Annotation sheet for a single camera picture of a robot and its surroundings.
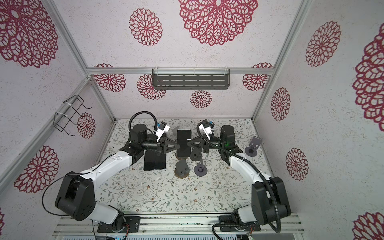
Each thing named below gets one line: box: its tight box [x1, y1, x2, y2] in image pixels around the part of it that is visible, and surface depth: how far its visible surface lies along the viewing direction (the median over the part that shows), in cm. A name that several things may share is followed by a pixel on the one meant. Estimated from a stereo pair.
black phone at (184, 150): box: [176, 129, 192, 157], surface depth 70 cm
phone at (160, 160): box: [155, 150, 166, 170], surface depth 97 cm
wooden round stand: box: [174, 159, 191, 179], surface depth 89 cm
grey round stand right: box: [244, 136, 263, 157], surface depth 99 cm
